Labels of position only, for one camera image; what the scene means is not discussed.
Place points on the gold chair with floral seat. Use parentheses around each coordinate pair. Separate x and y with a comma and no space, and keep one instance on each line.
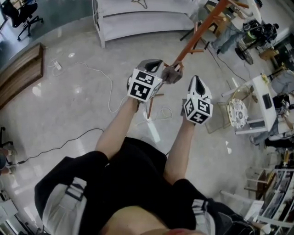
(237,113)

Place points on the white power strip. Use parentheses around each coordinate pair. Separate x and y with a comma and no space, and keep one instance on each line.
(58,65)

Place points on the grey seat wooden chair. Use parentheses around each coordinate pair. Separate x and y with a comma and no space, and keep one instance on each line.
(204,12)

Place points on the white metal bed frame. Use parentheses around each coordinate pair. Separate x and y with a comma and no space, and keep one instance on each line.
(142,23)

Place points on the white table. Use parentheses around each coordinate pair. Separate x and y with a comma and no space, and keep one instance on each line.
(259,89)

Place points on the cardboard box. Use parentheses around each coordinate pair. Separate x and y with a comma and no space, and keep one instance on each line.
(269,54)

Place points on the person's left forearm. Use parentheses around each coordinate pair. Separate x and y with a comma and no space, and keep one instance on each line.
(119,128)

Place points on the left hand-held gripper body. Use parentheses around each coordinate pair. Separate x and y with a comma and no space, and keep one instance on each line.
(141,88)

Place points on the orange wooden coat rack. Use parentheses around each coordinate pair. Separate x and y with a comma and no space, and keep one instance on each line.
(202,27)

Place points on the black tablet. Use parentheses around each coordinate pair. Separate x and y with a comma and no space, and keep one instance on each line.
(267,101)

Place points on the black wheeled equipment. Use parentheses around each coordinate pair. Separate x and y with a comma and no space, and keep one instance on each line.
(257,32)

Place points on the person's right forearm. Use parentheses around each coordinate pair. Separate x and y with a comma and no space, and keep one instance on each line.
(181,147)

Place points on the white shelf unit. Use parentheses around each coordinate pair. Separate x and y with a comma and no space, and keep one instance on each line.
(275,197)

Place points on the person's black shirt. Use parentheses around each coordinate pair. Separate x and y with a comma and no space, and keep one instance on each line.
(137,174)

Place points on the brown wooden bench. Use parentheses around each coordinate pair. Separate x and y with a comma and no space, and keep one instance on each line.
(20,73)

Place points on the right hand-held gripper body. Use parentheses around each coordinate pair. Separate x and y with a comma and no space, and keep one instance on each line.
(198,110)

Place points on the black office chair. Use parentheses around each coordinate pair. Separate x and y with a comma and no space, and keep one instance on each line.
(19,12)

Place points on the person's grey white harness vest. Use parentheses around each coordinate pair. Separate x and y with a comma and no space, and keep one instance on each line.
(64,206)

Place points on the grey-brown cap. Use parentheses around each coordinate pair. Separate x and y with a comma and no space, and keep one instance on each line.
(172,75)

